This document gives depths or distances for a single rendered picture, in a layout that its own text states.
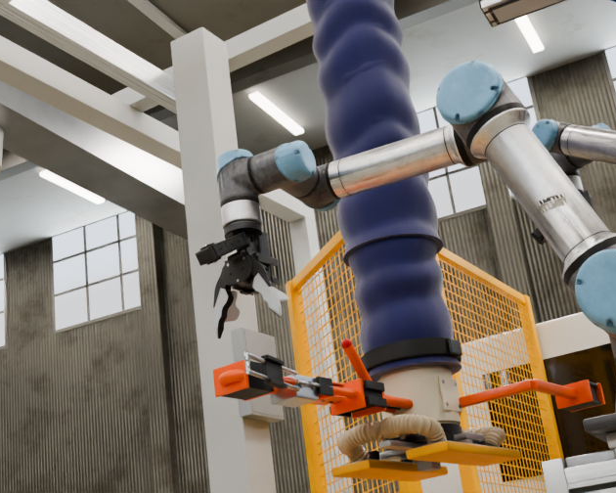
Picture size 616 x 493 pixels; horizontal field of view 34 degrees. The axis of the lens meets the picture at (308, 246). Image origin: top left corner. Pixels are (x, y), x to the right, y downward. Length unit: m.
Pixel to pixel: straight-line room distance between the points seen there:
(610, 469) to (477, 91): 0.63
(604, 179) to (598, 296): 10.52
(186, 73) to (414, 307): 1.93
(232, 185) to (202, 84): 1.97
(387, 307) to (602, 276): 0.82
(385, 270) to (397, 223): 0.11
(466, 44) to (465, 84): 10.07
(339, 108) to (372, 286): 0.46
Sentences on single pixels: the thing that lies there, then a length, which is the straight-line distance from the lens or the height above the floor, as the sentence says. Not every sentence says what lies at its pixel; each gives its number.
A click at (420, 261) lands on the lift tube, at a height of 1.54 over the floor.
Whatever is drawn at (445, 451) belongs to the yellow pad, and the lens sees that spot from 2.06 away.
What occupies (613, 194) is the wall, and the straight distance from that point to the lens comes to 11.95.
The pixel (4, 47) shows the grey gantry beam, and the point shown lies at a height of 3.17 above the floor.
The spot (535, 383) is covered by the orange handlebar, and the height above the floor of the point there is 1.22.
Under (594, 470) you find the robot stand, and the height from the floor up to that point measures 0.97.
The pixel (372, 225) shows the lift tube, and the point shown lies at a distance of 2.30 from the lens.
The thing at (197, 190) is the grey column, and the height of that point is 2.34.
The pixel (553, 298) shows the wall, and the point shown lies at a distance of 11.75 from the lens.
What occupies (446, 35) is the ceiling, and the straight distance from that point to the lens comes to 11.52.
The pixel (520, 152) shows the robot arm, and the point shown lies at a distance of 1.65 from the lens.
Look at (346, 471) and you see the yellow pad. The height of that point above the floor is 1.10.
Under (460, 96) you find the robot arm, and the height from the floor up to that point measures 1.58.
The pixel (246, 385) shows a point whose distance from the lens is 1.74.
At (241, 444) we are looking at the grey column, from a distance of 3.35.
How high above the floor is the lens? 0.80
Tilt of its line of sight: 21 degrees up
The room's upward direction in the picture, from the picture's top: 8 degrees counter-clockwise
